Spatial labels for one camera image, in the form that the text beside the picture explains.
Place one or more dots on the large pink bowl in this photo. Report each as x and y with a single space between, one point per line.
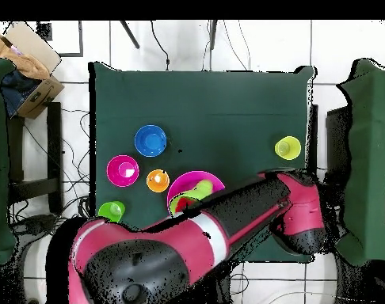
186 183

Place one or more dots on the red cup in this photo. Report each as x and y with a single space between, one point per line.
181 204

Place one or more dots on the large green bowl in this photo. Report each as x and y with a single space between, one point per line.
175 204

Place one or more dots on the orange cup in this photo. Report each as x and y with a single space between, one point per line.
153 185

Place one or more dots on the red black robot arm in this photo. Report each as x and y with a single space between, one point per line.
186 240

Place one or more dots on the small blue bowl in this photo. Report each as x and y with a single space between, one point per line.
150 140

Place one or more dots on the dark green tablecloth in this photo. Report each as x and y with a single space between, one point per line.
205 110

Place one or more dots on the small magenta bowl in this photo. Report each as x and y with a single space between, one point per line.
115 171

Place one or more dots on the tall green cup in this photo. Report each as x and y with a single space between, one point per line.
105 213

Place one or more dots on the yellow cup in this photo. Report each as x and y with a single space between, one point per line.
292 148

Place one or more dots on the black tripod leg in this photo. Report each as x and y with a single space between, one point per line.
130 35
213 34

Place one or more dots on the black box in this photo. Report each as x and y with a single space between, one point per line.
336 145

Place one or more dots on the grey chair base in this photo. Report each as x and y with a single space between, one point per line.
37 223

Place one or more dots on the cardboard box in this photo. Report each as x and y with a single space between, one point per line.
37 98

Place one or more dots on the black stool frame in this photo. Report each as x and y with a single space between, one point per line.
54 152

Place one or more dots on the black floor frame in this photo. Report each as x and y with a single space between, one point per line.
81 41

